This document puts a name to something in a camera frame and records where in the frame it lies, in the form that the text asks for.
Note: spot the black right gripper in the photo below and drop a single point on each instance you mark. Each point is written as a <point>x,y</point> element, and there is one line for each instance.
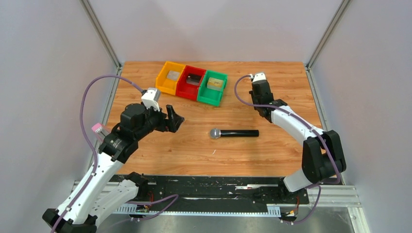
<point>260,87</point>

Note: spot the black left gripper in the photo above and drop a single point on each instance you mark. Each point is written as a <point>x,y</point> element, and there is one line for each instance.
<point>166,119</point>

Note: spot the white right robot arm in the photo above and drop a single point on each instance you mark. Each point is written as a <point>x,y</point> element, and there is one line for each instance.
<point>322,155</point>

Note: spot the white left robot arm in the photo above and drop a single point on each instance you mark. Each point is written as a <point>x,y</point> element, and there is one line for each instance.
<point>83,211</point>

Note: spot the silver VIP card stack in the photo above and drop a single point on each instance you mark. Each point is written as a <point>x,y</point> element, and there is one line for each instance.
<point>173,75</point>

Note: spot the black VIP card stack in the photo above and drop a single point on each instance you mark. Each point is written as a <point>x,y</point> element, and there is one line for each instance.
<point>193,79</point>

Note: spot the gold VIP card stack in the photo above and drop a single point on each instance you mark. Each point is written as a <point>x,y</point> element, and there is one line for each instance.
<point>215,84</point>

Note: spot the red plastic bin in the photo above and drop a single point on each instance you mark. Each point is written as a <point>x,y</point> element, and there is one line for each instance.
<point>189,91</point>

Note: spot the yellow plastic bin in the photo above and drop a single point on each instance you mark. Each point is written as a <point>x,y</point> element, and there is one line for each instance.
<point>165,85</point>

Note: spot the green plastic bin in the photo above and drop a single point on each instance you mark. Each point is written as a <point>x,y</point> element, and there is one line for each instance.
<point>208,96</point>

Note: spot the black handheld microphone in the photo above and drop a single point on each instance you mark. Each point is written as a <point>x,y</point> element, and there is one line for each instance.
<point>218,133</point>

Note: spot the pink metronome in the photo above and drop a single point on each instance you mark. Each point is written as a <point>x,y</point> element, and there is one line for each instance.
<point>100,131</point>

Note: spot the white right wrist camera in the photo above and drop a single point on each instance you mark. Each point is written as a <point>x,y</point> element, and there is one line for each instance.
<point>260,76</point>

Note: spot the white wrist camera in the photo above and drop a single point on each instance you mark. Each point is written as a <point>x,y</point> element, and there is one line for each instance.
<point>260,76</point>
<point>150,99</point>

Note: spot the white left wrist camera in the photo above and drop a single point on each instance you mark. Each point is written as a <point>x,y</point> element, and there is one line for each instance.
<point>150,99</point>

